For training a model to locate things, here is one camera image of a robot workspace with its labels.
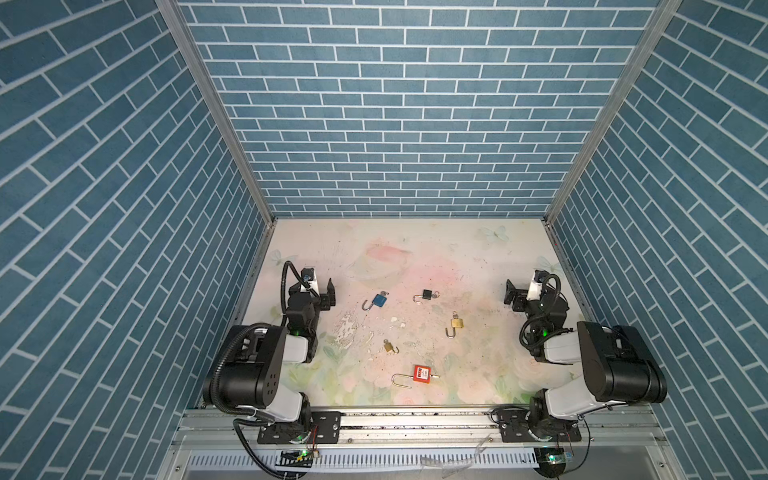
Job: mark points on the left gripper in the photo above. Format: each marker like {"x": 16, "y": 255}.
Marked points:
{"x": 324, "y": 297}

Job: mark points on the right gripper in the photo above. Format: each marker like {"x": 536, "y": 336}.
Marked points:
{"x": 518, "y": 294}

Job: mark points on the blue padlock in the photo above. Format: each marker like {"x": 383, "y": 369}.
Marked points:
{"x": 378, "y": 300}

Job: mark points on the black padlock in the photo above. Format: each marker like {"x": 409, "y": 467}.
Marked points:
{"x": 426, "y": 295}

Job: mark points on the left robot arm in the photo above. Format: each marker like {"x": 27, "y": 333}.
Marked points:
{"x": 244, "y": 379}

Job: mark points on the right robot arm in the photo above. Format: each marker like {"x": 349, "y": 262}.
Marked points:
{"x": 617, "y": 367}

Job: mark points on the large brass padlock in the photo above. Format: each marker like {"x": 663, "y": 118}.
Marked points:
{"x": 456, "y": 324}

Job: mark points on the small brass padlock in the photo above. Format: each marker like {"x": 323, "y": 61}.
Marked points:
{"x": 390, "y": 348}

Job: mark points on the red padlock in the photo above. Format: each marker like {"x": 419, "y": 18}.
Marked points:
{"x": 420, "y": 375}

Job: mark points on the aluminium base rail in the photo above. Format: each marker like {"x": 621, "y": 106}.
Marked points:
{"x": 468, "y": 442}

